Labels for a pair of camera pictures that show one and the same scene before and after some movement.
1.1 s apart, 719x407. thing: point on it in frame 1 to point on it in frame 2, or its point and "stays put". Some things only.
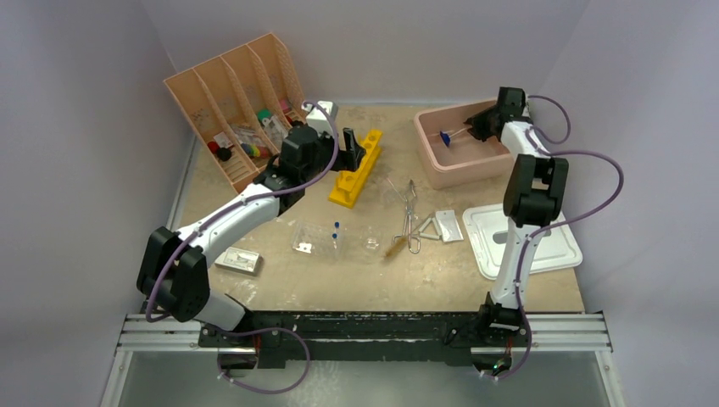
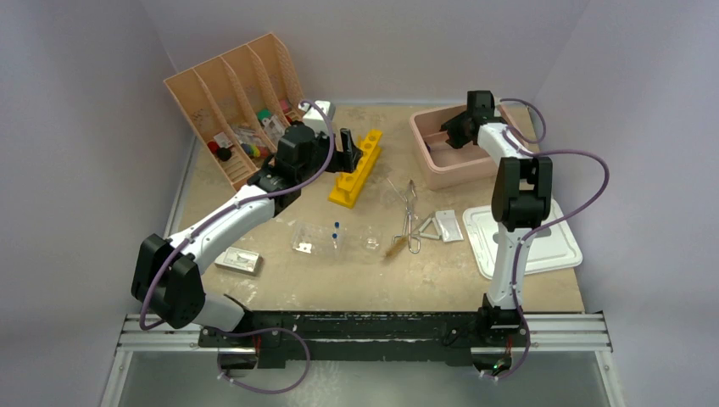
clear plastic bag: (315, 238) stays put
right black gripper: (476, 123) to (451, 126)
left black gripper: (348, 159) stays put
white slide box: (239, 259) stays put
